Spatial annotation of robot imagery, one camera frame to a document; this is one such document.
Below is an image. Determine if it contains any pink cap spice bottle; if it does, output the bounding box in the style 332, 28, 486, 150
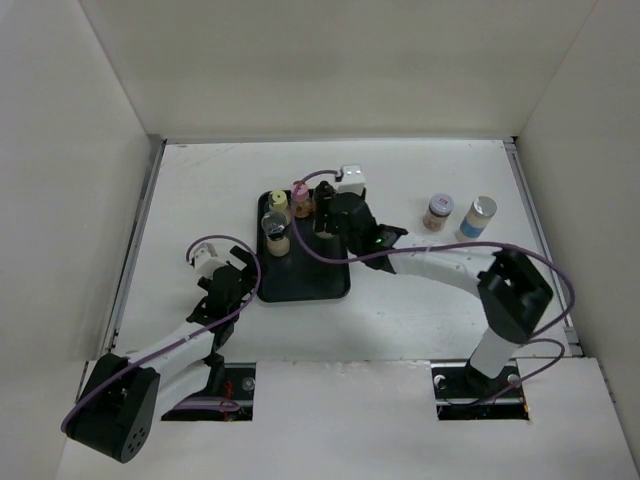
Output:
291, 180, 314, 219

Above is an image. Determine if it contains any grey cap pepper grinder bottle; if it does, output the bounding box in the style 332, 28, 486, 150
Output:
261, 211, 290, 258

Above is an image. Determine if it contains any yellow cap spice bottle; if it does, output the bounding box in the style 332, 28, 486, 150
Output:
268, 190, 292, 226

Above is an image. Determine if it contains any red label spice jar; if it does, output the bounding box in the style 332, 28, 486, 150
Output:
423, 193, 454, 232

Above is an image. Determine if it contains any small black cap spice bottle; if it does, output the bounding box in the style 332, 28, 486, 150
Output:
313, 180, 336, 206

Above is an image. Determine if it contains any black cap grinder bottle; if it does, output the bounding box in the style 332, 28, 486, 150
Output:
312, 219, 339, 240

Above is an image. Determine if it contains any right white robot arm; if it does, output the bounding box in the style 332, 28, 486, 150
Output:
316, 192, 553, 396

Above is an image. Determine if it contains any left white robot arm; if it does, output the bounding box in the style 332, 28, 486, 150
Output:
61, 237, 261, 464

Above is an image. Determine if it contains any black rectangular plastic tray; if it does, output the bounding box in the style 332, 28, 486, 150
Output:
256, 192, 351, 303

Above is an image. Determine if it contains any silver cap blue label bottle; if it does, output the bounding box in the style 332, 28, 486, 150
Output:
455, 196, 497, 242

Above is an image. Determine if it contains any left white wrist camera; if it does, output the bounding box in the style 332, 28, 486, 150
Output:
192, 243, 225, 278

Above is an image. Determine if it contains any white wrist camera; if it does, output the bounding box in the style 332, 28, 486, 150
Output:
335, 164, 366, 197
192, 243, 225, 278

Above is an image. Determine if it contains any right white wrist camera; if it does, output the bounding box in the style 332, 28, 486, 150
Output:
335, 164, 366, 197

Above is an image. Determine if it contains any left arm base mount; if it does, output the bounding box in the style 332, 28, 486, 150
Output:
154, 353, 256, 422

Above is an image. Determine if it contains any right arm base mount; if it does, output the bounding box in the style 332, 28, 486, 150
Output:
431, 361, 529, 421

